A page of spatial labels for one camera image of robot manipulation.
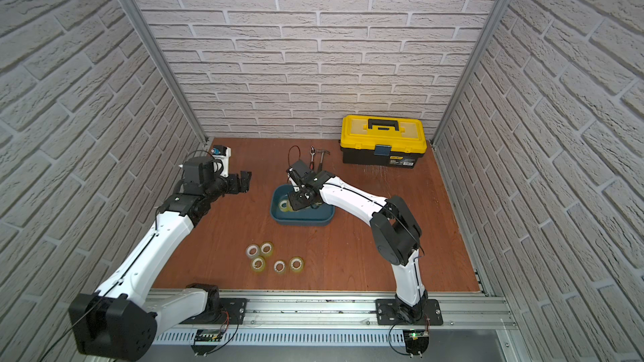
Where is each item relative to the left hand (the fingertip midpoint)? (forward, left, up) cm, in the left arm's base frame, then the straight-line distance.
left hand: (240, 167), depth 80 cm
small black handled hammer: (+27, -26, -21) cm, 43 cm away
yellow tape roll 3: (-24, -13, -23) cm, 36 cm away
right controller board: (-46, -54, -23) cm, 75 cm away
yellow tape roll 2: (-24, -5, -23) cm, 34 cm away
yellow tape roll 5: (-3, -13, -21) cm, 25 cm away
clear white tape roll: (-19, -3, -23) cm, 30 cm away
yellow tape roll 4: (-24, -18, -23) cm, 38 cm away
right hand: (-4, -19, -14) cm, 24 cm away
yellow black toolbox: (+21, -52, -8) cm, 56 cm away
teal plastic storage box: (-9, -23, -16) cm, 30 cm away
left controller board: (-43, +7, -27) cm, 51 cm away
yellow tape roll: (-18, -8, -23) cm, 30 cm away
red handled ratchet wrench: (+27, -22, -21) cm, 40 cm away
